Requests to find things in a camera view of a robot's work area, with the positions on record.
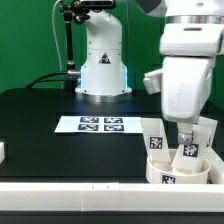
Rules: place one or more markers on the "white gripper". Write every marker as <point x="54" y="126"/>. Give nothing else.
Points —
<point x="186" y="86"/>

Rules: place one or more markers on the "white round stool seat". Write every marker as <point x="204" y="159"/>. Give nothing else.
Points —
<point x="157" y="174"/>

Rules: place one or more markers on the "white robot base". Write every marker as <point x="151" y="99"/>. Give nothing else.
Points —
<point x="103" y="75"/>

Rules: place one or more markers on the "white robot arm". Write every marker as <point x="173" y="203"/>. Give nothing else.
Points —
<point x="192" y="39"/>

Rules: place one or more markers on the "white marker sheet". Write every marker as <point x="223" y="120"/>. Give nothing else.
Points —
<point x="98" y="124"/>

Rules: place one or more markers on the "white block at left edge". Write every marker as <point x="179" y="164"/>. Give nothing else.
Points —
<point x="2" y="152"/>

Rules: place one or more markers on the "white L-shaped obstacle wall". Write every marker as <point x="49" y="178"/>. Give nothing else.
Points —
<point x="116" y="197"/>

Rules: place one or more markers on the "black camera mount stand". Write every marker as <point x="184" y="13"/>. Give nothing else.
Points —
<point x="75" y="15"/>

